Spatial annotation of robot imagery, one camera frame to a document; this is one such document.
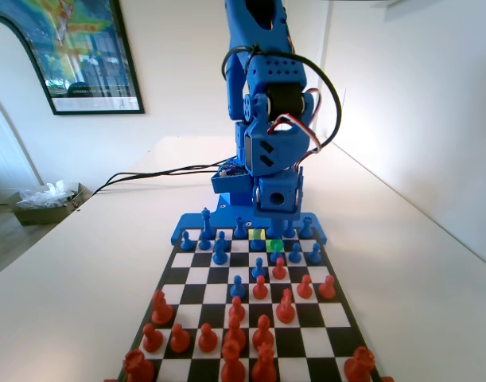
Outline red white servo wires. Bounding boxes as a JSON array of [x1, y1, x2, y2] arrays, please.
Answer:
[[267, 88, 325, 156]]

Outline framed map poster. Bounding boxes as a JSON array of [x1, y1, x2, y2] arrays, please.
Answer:
[[0, 0, 146, 116]]

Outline group of blue chess pieces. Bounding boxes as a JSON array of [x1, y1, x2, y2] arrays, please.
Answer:
[[169, 194, 329, 246]]

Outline black power cable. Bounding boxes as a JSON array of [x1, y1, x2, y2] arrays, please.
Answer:
[[103, 170, 218, 188], [91, 158, 230, 196]]

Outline red rook chess piece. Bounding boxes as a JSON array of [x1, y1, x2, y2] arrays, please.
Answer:
[[122, 348, 156, 382], [343, 345, 377, 382]]

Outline clear plastic wrap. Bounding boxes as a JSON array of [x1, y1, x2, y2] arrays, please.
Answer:
[[17, 179, 79, 210]]

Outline cardboard box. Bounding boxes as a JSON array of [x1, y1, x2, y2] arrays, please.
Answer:
[[7, 181, 93, 227]]

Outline black and white chessboard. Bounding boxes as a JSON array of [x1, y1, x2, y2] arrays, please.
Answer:
[[115, 226, 383, 382]]

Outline red chess queen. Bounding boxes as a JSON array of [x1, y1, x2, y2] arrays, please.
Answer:
[[250, 342, 278, 382]]

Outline blue circuit board holder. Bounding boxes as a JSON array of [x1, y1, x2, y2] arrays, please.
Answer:
[[210, 158, 255, 197]]

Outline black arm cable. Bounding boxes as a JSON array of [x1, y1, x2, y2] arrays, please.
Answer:
[[220, 45, 343, 164]]

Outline white door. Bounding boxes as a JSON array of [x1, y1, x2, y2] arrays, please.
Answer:
[[286, 0, 332, 138]]

